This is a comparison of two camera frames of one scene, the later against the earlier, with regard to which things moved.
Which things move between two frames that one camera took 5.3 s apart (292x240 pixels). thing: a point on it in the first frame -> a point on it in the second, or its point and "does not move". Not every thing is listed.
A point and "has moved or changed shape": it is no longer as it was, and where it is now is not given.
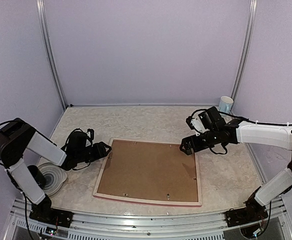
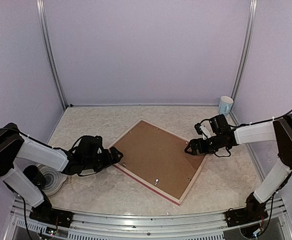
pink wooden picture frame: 149,172 has moved or changed shape
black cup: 38,176 does not move
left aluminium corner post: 41,15 does not move
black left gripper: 100,152 -> 115,159
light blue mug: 225,105 does not move
